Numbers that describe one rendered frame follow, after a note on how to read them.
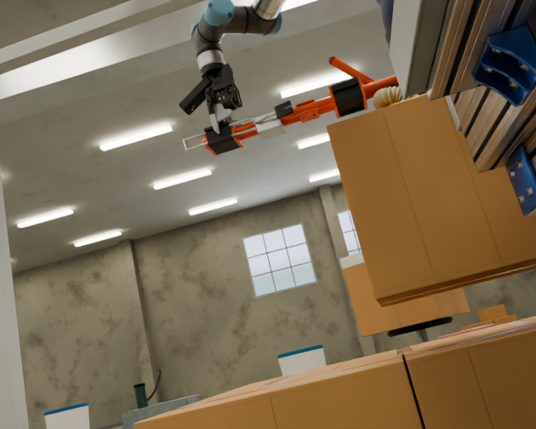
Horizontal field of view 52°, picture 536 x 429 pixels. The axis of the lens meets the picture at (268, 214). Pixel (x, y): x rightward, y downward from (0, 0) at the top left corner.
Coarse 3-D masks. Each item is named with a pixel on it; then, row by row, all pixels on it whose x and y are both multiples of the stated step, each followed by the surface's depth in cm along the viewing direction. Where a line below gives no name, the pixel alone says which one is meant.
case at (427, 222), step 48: (336, 144) 122; (384, 144) 119; (432, 144) 117; (384, 192) 117; (432, 192) 115; (480, 192) 112; (384, 240) 115; (432, 240) 113; (480, 240) 111; (528, 240) 108; (384, 288) 113; (432, 288) 120
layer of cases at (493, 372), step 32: (384, 352) 196; (416, 352) 130; (448, 352) 108; (480, 352) 107; (512, 352) 105; (256, 384) 188; (288, 384) 127; (320, 384) 112; (352, 384) 111; (384, 384) 109; (416, 384) 108; (448, 384) 107; (480, 384) 106; (512, 384) 104; (160, 416) 120; (192, 416) 117; (224, 416) 115; (256, 416) 114; (288, 416) 112; (320, 416) 111; (352, 416) 109; (384, 416) 108; (416, 416) 107; (448, 416) 106; (480, 416) 104; (512, 416) 103
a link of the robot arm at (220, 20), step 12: (216, 0) 142; (228, 0) 144; (204, 12) 144; (216, 12) 141; (228, 12) 142; (240, 12) 146; (204, 24) 146; (216, 24) 144; (228, 24) 145; (240, 24) 147; (204, 36) 149; (216, 36) 148
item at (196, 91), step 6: (204, 78) 151; (198, 84) 151; (204, 84) 150; (210, 84) 151; (192, 90) 151; (198, 90) 150; (204, 90) 151; (186, 96) 151; (192, 96) 150; (198, 96) 151; (204, 96) 153; (180, 102) 151; (186, 102) 150; (192, 102) 151; (198, 102) 153; (186, 108) 151; (192, 108) 152
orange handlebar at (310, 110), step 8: (384, 80) 138; (392, 80) 138; (368, 88) 139; (376, 88) 139; (328, 96) 141; (368, 96) 143; (304, 104) 143; (312, 104) 141; (320, 104) 141; (328, 104) 141; (296, 112) 142; (304, 112) 142; (312, 112) 143; (320, 112) 145; (288, 120) 146; (296, 120) 146; (304, 120) 146; (240, 128) 145; (248, 128) 144; (240, 136) 149; (248, 136) 149
